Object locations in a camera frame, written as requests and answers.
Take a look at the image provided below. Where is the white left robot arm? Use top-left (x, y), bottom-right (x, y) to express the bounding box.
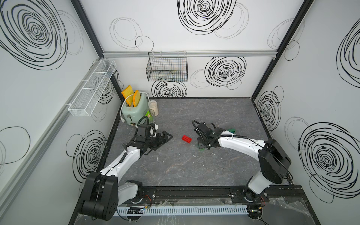
top-left (78, 123), bottom-right (173, 221)

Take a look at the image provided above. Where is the black wire basket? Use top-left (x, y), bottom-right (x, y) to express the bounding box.
top-left (146, 51), bottom-right (188, 82)

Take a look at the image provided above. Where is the right toy bread slice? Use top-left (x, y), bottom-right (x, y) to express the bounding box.
top-left (133, 91), bottom-right (141, 107)

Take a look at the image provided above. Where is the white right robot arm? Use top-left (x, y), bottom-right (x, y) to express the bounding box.
top-left (192, 120), bottom-right (292, 198)

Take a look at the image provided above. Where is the white mesh wall shelf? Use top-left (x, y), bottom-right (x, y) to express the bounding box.
top-left (68, 59), bottom-right (116, 117)

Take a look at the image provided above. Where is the white slotted cable duct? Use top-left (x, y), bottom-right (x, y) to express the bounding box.
top-left (114, 205), bottom-right (248, 217)

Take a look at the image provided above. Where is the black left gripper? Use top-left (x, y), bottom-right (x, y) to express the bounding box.
top-left (145, 131), bottom-right (172, 150)

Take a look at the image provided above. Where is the clear drinking glass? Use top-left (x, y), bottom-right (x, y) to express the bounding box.
top-left (145, 109), bottom-right (155, 123)

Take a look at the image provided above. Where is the left toy bread slice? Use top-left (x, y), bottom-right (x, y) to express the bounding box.
top-left (121, 85), bottom-right (134, 107)

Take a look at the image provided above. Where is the green snack packet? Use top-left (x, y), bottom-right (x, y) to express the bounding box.
top-left (146, 110), bottom-right (153, 120)

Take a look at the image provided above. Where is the white toaster power cable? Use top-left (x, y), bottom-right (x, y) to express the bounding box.
top-left (120, 91), bottom-right (150, 123)

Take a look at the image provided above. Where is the mint green toaster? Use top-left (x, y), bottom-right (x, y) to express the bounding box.
top-left (121, 92), bottom-right (150, 126)

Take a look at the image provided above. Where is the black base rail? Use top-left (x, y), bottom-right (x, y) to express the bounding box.
top-left (125, 185), bottom-right (307, 206)

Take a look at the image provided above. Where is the red lego brick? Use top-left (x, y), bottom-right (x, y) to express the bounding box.
top-left (182, 135), bottom-right (192, 143)

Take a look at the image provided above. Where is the toy bread slice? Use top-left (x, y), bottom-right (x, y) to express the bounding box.
top-left (121, 85), bottom-right (134, 107)
top-left (133, 91), bottom-right (141, 107)

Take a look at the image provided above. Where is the clear spice jar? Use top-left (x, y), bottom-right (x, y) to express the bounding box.
top-left (148, 100), bottom-right (159, 116)

